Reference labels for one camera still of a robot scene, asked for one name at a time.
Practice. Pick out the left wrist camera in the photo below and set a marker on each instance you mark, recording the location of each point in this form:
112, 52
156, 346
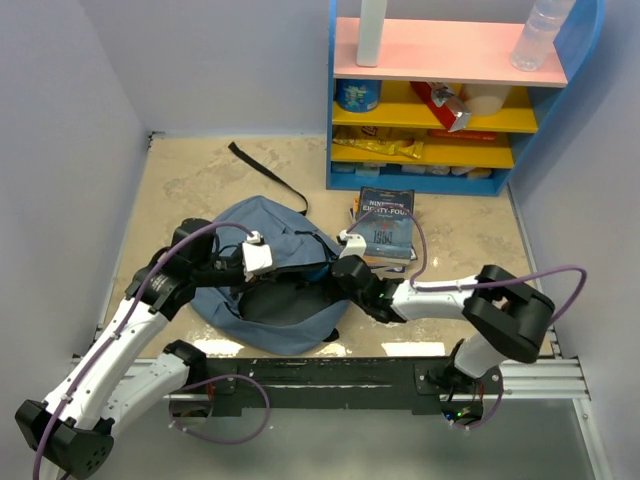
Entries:
257, 259

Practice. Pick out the dark blue book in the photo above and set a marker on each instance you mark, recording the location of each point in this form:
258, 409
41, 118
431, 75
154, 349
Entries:
385, 225

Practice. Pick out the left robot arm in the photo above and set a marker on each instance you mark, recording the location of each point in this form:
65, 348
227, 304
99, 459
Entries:
73, 429

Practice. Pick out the blue fabric backpack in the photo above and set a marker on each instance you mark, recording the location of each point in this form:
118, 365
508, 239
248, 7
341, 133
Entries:
282, 314

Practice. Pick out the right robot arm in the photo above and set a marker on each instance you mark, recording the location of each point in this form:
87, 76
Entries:
510, 317

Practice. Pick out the blue bottom book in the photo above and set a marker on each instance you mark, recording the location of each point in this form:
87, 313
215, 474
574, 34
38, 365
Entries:
391, 267

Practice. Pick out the clear plastic water bottle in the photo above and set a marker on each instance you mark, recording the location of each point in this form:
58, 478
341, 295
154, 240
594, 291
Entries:
536, 39

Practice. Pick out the white round container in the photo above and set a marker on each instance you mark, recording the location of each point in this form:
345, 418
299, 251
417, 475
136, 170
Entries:
484, 99

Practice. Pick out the white tall bottle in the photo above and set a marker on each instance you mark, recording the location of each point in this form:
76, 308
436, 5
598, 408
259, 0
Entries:
370, 30

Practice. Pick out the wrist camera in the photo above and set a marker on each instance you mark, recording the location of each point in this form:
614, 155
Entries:
257, 259
352, 244

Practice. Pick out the aluminium rail frame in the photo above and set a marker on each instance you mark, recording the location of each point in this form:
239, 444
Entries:
545, 380

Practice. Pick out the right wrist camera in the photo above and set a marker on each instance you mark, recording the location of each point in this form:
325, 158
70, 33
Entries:
352, 244

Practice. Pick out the blue wooden shelf unit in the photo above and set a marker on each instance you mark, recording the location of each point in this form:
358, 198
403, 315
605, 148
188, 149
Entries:
455, 53

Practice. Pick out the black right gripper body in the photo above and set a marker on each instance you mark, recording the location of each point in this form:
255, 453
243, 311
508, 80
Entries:
352, 296

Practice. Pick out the yellow chips bag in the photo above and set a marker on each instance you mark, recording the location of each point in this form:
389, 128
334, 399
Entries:
387, 141

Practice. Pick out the red flat box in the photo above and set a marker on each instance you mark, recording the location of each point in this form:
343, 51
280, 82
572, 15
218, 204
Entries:
464, 135

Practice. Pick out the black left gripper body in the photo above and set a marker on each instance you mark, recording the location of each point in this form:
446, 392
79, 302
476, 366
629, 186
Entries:
219, 275

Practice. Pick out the red silver snack box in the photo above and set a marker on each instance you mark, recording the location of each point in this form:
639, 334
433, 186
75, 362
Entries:
444, 103

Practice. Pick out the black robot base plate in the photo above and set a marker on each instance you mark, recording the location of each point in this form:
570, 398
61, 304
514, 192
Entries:
383, 383

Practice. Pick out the blue snack can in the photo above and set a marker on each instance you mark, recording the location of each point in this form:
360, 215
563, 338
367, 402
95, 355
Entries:
358, 95

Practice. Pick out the blue dinosaur pencil case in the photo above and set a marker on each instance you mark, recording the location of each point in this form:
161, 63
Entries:
314, 276

